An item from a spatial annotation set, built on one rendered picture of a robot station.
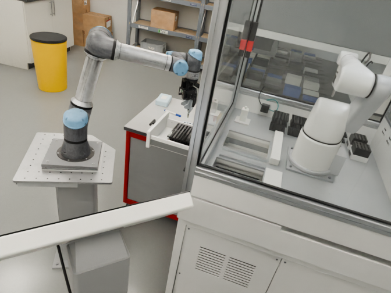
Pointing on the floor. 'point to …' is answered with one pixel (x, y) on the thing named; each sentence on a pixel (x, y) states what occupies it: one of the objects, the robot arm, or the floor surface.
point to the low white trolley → (152, 157)
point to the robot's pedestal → (75, 206)
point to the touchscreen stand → (100, 276)
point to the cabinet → (246, 267)
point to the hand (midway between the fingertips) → (189, 110)
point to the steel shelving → (199, 35)
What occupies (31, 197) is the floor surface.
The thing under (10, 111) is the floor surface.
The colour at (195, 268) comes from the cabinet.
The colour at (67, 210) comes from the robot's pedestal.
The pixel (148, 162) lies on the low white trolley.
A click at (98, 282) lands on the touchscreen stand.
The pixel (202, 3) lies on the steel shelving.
